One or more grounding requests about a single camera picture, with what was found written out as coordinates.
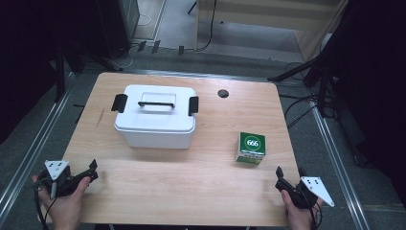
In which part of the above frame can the white plastic storage box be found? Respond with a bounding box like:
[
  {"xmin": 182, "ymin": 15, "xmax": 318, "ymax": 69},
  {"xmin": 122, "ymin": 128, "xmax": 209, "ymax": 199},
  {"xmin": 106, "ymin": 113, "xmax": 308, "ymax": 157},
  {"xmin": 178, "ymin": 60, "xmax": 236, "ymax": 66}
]
[{"xmin": 114, "ymin": 125, "xmax": 196, "ymax": 150}]

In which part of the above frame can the white lid with black handle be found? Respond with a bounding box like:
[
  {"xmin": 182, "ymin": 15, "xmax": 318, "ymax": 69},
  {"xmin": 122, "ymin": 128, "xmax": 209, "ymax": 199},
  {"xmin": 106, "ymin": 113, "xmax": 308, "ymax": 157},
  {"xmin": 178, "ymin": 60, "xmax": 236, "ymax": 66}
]
[{"xmin": 110, "ymin": 83, "xmax": 200, "ymax": 134}]

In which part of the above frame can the metal floor rail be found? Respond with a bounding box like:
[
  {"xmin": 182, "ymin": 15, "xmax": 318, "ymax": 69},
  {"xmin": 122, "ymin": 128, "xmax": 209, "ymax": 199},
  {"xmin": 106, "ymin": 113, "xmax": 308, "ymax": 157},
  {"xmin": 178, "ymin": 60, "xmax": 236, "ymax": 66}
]
[
  {"xmin": 0, "ymin": 71, "xmax": 77, "ymax": 222},
  {"xmin": 309, "ymin": 101, "xmax": 372, "ymax": 230}
]

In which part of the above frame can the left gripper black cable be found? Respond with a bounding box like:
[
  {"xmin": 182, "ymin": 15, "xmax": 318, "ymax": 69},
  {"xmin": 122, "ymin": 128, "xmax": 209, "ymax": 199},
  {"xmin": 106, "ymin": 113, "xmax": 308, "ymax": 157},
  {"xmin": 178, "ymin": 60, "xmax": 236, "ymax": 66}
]
[{"xmin": 34, "ymin": 178, "xmax": 60, "ymax": 230}]

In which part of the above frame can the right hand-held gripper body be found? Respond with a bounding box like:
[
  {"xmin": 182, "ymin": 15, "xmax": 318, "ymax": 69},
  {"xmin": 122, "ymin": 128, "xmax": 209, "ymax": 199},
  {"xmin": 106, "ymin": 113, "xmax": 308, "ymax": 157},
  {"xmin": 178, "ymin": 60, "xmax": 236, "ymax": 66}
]
[{"xmin": 282, "ymin": 175, "xmax": 336, "ymax": 211}]

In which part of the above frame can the green carton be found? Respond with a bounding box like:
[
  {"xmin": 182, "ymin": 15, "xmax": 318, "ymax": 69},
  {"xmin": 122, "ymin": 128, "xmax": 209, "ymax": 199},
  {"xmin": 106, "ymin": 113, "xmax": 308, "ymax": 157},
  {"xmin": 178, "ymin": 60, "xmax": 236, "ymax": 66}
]
[{"xmin": 235, "ymin": 131, "xmax": 267, "ymax": 166}]

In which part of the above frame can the dark cabinet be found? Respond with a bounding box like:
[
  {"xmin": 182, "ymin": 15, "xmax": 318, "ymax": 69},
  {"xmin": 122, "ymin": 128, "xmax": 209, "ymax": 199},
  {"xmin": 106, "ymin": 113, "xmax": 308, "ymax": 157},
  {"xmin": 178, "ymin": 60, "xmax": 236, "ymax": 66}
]
[{"xmin": 95, "ymin": 0, "xmax": 142, "ymax": 60}]

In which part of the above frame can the black metal stand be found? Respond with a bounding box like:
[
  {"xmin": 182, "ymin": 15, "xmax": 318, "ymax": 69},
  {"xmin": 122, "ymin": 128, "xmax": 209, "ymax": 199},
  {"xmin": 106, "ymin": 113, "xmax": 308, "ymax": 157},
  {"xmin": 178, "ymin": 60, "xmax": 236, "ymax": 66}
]
[
  {"xmin": 54, "ymin": 39, "xmax": 124, "ymax": 104},
  {"xmin": 267, "ymin": 52, "xmax": 341, "ymax": 118}
]

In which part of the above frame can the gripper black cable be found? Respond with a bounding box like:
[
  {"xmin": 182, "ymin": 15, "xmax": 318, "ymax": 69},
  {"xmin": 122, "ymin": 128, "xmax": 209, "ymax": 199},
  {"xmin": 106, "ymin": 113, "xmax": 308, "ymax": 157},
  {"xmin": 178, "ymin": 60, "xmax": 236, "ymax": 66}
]
[
  {"xmin": 34, "ymin": 178, "xmax": 60, "ymax": 230},
  {"xmin": 307, "ymin": 200, "xmax": 324, "ymax": 230}
]

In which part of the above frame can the bundle of black floor cables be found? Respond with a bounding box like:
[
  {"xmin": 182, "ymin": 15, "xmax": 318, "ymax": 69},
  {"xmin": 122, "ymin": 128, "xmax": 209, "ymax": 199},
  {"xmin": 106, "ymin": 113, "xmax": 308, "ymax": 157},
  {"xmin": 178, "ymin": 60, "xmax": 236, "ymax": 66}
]
[{"xmin": 278, "ymin": 61, "xmax": 339, "ymax": 129}]

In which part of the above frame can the person's right hand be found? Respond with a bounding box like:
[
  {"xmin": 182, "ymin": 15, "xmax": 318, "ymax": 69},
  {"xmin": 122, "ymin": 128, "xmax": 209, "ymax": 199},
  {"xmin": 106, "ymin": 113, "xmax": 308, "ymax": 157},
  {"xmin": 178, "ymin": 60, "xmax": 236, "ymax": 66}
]
[{"xmin": 281, "ymin": 190, "xmax": 324, "ymax": 230}]

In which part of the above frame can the black floor cable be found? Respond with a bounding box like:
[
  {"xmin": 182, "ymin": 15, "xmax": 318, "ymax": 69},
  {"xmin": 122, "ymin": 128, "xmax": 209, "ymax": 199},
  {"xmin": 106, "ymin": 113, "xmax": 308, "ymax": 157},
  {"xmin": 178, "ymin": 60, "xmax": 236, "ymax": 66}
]
[{"xmin": 193, "ymin": 0, "xmax": 218, "ymax": 53}]

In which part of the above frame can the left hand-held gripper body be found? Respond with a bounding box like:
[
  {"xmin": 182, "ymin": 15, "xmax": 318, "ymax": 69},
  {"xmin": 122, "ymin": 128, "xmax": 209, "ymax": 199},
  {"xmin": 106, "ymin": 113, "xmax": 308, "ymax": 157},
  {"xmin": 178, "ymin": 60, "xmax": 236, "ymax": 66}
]
[{"xmin": 37, "ymin": 159, "xmax": 85, "ymax": 198}]

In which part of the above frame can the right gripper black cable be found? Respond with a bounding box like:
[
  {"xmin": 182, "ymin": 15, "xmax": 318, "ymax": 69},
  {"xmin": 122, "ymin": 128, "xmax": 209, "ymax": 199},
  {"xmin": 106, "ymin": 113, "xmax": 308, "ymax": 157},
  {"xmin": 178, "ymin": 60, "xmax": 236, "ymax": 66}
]
[{"xmin": 307, "ymin": 200, "xmax": 324, "ymax": 230}]

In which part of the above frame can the person's left hand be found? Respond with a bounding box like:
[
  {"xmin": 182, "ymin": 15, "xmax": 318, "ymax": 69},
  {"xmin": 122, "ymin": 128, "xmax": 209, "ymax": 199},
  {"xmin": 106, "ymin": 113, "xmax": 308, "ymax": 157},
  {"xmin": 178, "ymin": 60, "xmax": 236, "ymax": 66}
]
[{"xmin": 32, "ymin": 174, "xmax": 92, "ymax": 230}]

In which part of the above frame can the light wooden platform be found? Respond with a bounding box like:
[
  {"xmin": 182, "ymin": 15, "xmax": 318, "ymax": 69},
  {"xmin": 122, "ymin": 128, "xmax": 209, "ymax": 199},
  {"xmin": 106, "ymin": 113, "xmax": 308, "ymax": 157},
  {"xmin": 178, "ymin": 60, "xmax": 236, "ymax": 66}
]
[{"xmin": 193, "ymin": 0, "xmax": 350, "ymax": 62}]

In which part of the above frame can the white floor cable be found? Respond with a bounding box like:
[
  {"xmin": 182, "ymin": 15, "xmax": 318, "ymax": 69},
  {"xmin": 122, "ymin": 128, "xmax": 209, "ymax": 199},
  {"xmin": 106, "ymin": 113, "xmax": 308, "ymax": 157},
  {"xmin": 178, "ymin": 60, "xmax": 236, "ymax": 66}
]
[{"xmin": 119, "ymin": 13, "xmax": 152, "ymax": 69}]

